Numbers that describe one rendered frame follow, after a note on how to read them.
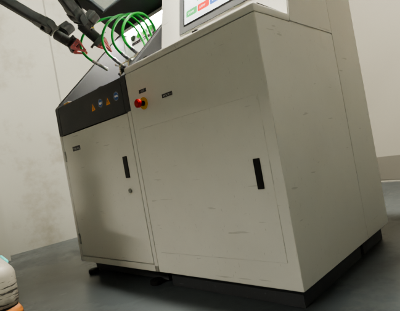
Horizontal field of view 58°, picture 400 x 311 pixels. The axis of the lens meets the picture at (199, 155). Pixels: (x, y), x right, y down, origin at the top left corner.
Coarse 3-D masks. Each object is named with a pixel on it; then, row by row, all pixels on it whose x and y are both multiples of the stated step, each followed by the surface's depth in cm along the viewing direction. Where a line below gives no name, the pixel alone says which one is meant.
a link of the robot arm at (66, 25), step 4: (48, 20) 196; (48, 24) 196; (52, 24) 197; (60, 24) 201; (64, 24) 203; (68, 24) 204; (52, 28) 197; (56, 28) 198; (64, 28) 202; (68, 28) 203; (72, 28) 205; (52, 32) 199; (68, 32) 203; (72, 32) 206
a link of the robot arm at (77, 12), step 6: (60, 0) 172; (66, 0) 174; (72, 0) 176; (66, 6) 175; (72, 6) 177; (78, 6) 180; (66, 12) 181; (72, 12) 178; (78, 12) 181; (72, 18) 184; (78, 18) 182
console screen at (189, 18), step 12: (180, 0) 170; (192, 0) 164; (204, 0) 158; (216, 0) 153; (228, 0) 148; (240, 0) 143; (180, 12) 169; (192, 12) 163; (204, 12) 157; (216, 12) 152; (180, 24) 168; (192, 24) 162
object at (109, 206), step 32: (96, 128) 180; (128, 128) 161; (96, 160) 183; (128, 160) 164; (96, 192) 187; (128, 192) 167; (96, 224) 190; (128, 224) 170; (96, 256) 194; (128, 256) 173
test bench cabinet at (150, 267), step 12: (132, 120) 159; (132, 132) 160; (144, 192) 159; (72, 204) 206; (144, 204) 160; (156, 252) 159; (108, 264) 187; (120, 264) 179; (132, 264) 172; (144, 264) 165; (156, 264) 159; (156, 276) 172; (168, 276) 166
